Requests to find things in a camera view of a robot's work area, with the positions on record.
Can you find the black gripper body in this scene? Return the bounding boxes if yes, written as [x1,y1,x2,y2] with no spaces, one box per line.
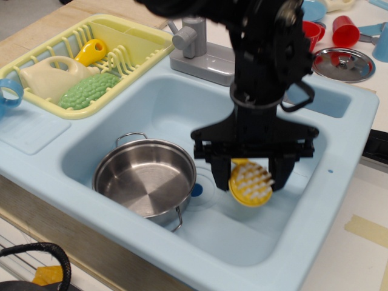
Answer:
[191,106,319,165]

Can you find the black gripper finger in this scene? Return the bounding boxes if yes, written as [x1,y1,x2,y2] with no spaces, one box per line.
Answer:
[210,157,231,191]
[269,157,295,192]

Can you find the yellow round dish brush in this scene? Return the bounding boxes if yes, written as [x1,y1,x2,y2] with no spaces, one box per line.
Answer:
[229,158,275,207]

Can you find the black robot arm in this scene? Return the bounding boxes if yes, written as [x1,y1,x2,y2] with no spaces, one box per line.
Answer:
[144,1,319,190]

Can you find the stainless steel pot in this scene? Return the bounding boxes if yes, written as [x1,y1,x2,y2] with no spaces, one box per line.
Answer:
[92,133,196,232]

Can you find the steel pot lid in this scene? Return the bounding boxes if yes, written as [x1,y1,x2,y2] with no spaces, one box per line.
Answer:
[312,47,376,83]

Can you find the light blue toy sink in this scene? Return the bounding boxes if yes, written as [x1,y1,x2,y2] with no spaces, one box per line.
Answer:
[1,59,379,290]

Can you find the grey toy faucet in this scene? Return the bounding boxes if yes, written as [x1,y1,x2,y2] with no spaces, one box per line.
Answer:
[168,17,235,87]

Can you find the black object right edge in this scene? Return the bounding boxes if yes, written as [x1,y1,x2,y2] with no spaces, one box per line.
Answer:
[363,129,388,164]

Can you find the beige masking tape strip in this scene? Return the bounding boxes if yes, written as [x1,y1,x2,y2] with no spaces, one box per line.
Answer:
[344,215,387,248]

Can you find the red toy mug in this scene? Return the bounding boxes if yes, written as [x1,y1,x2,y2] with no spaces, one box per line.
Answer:
[303,21,326,52]

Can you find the red toy cup right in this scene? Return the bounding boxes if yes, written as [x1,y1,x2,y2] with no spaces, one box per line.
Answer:
[332,15,360,48]

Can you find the light blue plate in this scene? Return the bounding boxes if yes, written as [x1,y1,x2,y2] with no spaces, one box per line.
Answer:
[302,1,327,22]

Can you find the cream toy item top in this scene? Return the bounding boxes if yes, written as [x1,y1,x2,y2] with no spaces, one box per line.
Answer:
[321,0,355,12]

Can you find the yellow dish drying rack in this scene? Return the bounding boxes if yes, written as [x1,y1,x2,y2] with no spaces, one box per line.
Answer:
[1,15,174,119]

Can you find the blue cup at right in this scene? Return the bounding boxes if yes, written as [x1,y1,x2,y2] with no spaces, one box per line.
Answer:
[372,24,388,62]

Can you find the blue cup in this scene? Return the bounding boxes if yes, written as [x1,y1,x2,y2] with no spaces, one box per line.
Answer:
[1,78,24,118]
[372,24,388,62]

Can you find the green bumpy toy vegetable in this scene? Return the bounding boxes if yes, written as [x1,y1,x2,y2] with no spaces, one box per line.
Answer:
[58,73,120,110]

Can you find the cream toy jug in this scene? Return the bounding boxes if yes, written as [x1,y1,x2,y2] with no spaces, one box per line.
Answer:
[19,56,100,104]

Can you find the yellow tape piece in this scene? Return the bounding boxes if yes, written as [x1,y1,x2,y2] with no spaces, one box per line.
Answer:
[32,266,63,286]

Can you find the wooden board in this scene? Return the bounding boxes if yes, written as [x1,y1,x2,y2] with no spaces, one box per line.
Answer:
[1,1,167,66]

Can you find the blue cup at left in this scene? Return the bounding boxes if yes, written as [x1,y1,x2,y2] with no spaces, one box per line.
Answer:
[1,78,24,118]

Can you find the blue handled utensil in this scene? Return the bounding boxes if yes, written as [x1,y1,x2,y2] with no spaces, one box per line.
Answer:
[358,22,387,45]

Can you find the orange yellow toy handle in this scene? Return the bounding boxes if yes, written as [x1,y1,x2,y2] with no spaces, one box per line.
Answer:
[75,39,107,67]

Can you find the black braided cable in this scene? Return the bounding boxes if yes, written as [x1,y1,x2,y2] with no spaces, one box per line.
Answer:
[0,242,72,291]

